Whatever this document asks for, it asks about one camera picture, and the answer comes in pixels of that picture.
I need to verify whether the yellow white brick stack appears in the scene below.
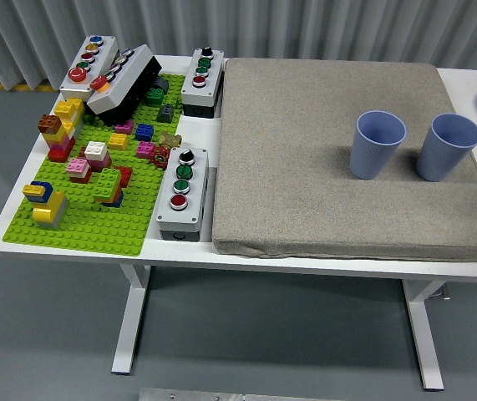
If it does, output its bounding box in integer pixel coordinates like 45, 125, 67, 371
53, 98, 85, 139

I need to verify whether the tilted five-button control box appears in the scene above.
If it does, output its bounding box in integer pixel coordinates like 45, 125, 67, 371
84, 44, 163, 126

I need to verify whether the brass valve red handwheel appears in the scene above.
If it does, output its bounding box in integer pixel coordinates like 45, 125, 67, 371
150, 131, 183, 170

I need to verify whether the grey pleated curtain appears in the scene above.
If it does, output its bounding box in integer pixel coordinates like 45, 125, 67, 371
0, 0, 477, 91

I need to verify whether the grey sloped brick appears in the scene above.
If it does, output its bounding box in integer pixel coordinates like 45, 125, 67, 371
155, 104, 175, 124

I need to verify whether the blue ribbed plastic cup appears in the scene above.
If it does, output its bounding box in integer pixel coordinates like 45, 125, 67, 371
415, 113, 477, 183
349, 109, 408, 180

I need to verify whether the green brick baseplate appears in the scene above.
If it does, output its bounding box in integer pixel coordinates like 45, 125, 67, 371
3, 73, 187, 258

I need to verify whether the brown-topped brick stack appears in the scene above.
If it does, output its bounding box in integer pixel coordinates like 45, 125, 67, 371
37, 114, 76, 164

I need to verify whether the grey-brown cushion mat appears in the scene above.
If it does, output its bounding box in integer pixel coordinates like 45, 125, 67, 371
211, 57, 477, 263

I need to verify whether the green brick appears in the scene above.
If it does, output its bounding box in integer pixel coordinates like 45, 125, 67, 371
144, 87, 165, 106

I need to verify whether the four-button control box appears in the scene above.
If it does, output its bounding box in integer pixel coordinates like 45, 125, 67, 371
155, 146, 210, 243
180, 46, 226, 119

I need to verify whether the green-topped brick stack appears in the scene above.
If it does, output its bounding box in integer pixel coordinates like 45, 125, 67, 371
93, 167, 123, 209

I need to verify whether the upright five-button control box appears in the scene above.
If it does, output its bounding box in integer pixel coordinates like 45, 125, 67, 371
58, 35, 120, 104

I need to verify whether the white table leg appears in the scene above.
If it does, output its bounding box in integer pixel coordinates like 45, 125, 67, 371
110, 264, 152, 374
402, 278, 446, 392

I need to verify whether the pink-topped brick stack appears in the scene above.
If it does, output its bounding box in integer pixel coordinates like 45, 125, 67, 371
65, 158, 93, 185

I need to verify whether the red brick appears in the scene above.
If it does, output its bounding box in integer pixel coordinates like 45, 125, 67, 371
114, 165, 134, 189

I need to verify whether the white-topped brick stack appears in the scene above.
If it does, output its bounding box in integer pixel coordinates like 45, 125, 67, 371
84, 140, 113, 170

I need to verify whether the blue brick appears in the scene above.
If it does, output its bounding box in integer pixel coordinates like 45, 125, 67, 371
134, 123, 155, 142

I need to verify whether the yellow blue brick duck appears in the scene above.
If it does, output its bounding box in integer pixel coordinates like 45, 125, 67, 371
22, 180, 69, 231

